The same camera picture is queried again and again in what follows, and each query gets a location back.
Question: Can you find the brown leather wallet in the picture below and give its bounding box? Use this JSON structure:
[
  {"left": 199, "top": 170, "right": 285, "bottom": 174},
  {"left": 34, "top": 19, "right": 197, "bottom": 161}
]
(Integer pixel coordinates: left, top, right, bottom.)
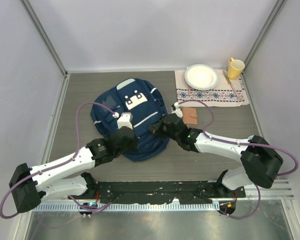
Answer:
[{"left": 182, "top": 107, "right": 198, "bottom": 126}]

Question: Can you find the navy blue student backpack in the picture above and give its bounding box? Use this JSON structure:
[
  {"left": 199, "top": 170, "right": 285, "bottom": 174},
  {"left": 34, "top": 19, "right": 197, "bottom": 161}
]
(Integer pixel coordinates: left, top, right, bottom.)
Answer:
[{"left": 95, "top": 78, "right": 170, "bottom": 162}]

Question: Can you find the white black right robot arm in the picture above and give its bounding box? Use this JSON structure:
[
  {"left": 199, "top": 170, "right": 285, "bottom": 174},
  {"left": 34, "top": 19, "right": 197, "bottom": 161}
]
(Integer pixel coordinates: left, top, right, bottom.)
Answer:
[{"left": 147, "top": 113, "right": 283, "bottom": 198}]

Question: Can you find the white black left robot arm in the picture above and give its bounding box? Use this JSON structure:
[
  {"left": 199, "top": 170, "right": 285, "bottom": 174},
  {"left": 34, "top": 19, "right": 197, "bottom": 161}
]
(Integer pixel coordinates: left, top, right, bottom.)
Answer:
[{"left": 9, "top": 126, "right": 138, "bottom": 213}]

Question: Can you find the white paper plate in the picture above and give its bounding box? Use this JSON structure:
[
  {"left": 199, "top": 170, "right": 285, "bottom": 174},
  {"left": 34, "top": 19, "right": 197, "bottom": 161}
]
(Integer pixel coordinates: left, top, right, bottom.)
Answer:
[{"left": 184, "top": 64, "right": 220, "bottom": 91}]

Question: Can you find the patterned white placemat cloth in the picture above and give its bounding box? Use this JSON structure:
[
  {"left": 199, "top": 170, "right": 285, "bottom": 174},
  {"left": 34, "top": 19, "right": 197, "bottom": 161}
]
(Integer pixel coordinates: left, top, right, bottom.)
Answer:
[{"left": 174, "top": 69, "right": 250, "bottom": 108}]

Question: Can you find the yellow mug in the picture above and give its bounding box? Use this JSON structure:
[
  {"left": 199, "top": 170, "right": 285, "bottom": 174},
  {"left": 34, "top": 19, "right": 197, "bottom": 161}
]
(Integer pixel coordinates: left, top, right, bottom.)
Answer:
[{"left": 227, "top": 57, "right": 245, "bottom": 80}]

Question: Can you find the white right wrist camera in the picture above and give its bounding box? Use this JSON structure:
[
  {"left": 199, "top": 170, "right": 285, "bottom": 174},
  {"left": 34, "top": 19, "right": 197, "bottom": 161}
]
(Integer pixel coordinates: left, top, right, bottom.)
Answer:
[{"left": 171, "top": 102, "right": 183, "bottom": 119}]

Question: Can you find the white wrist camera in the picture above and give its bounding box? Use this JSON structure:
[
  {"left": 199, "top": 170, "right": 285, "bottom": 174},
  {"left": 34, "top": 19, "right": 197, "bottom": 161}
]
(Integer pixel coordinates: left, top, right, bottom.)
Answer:
[
  {"left": 171, "top": 102, "right": 183, "bottom": 119},
  {"left": 112, "top": 112, "right": 134, "bottom": 130}
]

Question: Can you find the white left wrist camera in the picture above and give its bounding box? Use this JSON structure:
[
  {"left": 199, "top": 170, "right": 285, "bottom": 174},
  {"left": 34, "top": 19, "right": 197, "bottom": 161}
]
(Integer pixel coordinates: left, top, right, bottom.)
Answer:
[{"left": 112, "top": 112, "right": 134, "bottom": 130}]

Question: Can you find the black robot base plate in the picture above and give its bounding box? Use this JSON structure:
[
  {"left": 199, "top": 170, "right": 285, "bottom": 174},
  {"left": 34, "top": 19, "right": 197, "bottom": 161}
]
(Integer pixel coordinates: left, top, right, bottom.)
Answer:
[{"left": 89, "top": 180, "right": 247, "bottom": 205}]

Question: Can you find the pink handled knife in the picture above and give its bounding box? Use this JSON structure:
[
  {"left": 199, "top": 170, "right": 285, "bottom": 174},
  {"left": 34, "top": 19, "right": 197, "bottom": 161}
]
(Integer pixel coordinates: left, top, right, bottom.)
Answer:
[{"left": 223, "top": 70, "right": 241, "bottom": 101}]

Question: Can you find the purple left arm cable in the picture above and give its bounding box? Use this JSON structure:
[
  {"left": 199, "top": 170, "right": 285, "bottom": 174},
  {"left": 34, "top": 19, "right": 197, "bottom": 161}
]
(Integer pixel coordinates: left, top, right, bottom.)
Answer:
[{"left": 0, "top": 101, "right": 118, "bottom": 218}]

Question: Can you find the aluminium front rail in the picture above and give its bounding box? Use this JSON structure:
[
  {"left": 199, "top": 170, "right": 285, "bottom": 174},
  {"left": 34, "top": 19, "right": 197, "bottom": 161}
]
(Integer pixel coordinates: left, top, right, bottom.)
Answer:
[{"left": 244, "top": 179, "right": 295, "bottom": 200}]

